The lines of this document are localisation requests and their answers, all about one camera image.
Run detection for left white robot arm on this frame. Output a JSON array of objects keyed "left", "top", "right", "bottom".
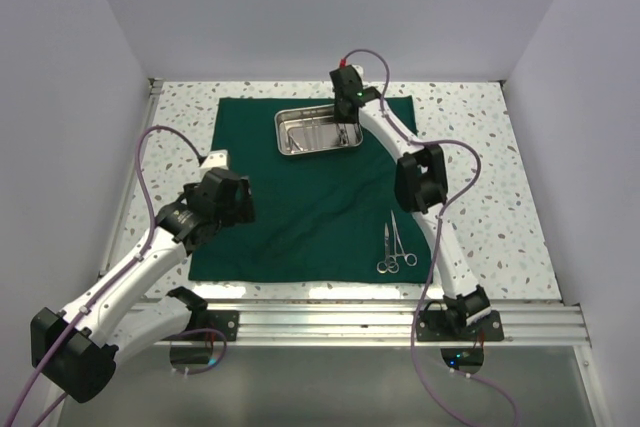
[{"left": 30, "top": 168, "right": 255, "bottom": 403}]

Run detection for stainless steel tray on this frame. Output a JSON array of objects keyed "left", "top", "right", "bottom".
[{"left": 274, "top": 105, "right": 363, "bottom": 156}]

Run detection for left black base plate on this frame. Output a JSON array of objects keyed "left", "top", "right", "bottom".
[{"left": 196, "top": 310, "right": 240, "bottom": 342}]

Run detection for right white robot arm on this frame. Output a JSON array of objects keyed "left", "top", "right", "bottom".
[{"left": 334, "top": 87, "right": 492, "bottom": 340}]

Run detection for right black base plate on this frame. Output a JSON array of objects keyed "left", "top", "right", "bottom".
[{"left": 416, "top": 308, "right": 505, "bottom": 342}]

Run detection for small steel hemostat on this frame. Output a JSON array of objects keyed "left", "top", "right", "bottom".
[{"left": 336, "top": 124, "right": 350, "bottom": 146}]

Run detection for long steel hemostat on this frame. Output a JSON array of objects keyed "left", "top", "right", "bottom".
[{"left": 391, "top": 211, "right": 418, "bottom": 267}]

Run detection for steel surgical scissors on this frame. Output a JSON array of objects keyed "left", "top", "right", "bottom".
[{"left": 376, "top": 224, "right": 399, "bottom": 274}]

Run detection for green surgical cloth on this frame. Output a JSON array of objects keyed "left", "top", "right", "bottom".
[{"left": 189, "top": 98, "right": 431, "bottom": 284}]

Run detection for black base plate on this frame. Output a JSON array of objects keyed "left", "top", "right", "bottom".
[
  {"left": 416, "top": 308, "right": 505, "bottom": 342},
  {"left": 196, "top": 310, "right": 240, "bottom": 342}
]

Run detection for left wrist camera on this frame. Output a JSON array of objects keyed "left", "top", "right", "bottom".
[{"left": 199, "top": 149, "right": 230, "bottom": 171}]

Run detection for aluminium rail frame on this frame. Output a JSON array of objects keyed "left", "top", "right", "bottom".
[{"left": 37, "top": 77, "right": 609, "bottom": 427}]

